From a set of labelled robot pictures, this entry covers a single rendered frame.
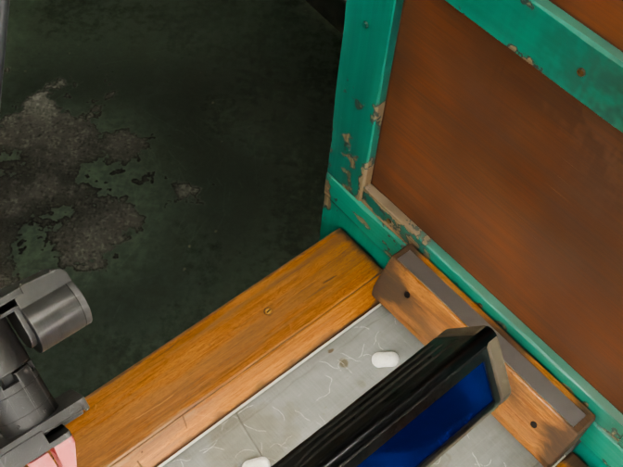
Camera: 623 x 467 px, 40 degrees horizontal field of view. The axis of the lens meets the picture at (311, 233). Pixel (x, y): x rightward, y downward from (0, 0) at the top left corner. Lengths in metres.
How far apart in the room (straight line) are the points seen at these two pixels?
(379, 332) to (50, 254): 1.16
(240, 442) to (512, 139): 0.48
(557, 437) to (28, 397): 0.56
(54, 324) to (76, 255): 1.25
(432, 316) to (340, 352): 0.14
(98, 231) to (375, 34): 1.34
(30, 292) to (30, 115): 1.58
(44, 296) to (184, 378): 0.26
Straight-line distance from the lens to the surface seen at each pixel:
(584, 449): 1.09
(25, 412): 0.87
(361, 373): 1.11
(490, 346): 0.73
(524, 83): 0.83
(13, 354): 0.87
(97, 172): 2.27
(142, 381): 1.08
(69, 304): 0.88
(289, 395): 1.09
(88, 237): 2.15
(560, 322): 0.98
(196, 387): 1.07
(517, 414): 1.03
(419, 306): 1.06
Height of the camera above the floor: 1.73
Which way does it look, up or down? 54 degrees down
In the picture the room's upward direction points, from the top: 6 degrees clockwise
